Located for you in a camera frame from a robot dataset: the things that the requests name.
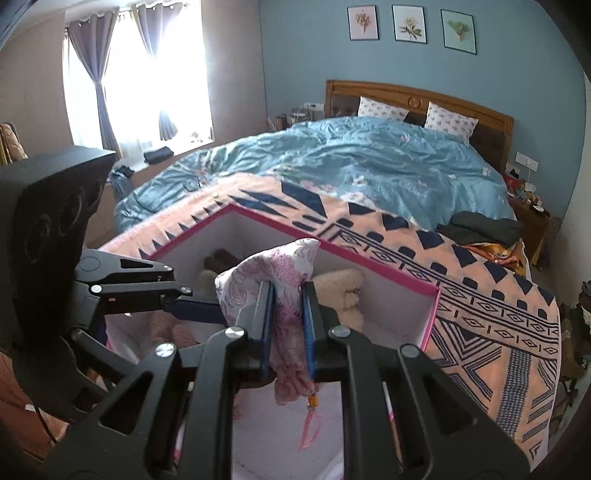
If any brown quilted cushion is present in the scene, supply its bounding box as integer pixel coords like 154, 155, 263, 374
0, 122, 28, 164

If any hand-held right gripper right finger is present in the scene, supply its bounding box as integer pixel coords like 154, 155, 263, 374
300, 279, 532, 480

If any framed pink flower picture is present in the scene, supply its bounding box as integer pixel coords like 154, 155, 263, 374
347, 6, 379, 41

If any bright window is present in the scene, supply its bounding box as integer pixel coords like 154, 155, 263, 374
65, 4, 215, 144

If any person's left forearm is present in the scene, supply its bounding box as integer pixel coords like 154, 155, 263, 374
0, 351, 61, 462

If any grey curtain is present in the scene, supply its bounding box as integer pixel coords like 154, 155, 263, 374
65, 14, 123, 158
136, 2, 178, 141

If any cream plush toy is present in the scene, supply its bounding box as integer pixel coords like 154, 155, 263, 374
313, 268, 365, 326

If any white patterned pillow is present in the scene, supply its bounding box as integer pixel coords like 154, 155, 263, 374
358, 96, 411, 121
424, 102, 479, 146

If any wooden bed headboard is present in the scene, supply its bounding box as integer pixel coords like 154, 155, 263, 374
324, 79, 515, 174

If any pink cardboard box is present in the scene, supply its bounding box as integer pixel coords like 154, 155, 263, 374
99, 203, 441, 480

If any dark blue cloth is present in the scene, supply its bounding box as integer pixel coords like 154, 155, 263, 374
108, 166, 137, 199

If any framed green leaf picture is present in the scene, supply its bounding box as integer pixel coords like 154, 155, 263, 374
440, 9, 476, 56

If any framed white flower picture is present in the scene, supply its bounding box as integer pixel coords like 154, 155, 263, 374
392, 4, 426, 44

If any wooden nightstand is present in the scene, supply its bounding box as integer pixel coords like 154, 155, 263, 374
505, 194, 561, 268

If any pink knitted plush toy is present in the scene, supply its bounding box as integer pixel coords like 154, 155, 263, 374
108, 314, 204, 365

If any bedside bottles group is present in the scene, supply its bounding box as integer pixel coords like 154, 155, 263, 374
274, 108, 324, 130

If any nightstand clutter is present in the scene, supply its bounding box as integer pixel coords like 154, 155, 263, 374
502, 168, 550, 215

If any dark clutter pile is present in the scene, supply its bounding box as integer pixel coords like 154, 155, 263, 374
556, 277, 591, 393

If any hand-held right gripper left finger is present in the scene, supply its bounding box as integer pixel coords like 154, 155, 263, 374
41, 279, 278, 480

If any pink floral drawstring pouch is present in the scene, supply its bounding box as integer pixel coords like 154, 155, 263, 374
215, 237, 326, 452

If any dark clothes heap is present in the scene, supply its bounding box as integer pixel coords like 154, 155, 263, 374
436, 211, 525, 245

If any brown plush toy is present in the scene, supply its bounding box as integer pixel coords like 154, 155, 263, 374
203, 249, 241, 273

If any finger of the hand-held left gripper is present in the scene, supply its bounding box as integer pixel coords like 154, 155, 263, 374
74, 249, 229, 326
71, 329, 141, 393

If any blue floral duvet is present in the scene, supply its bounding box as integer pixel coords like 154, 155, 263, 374
113, 115, 518, 234

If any orange patterned cloth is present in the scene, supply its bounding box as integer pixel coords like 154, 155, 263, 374
462, 242, 527, 278

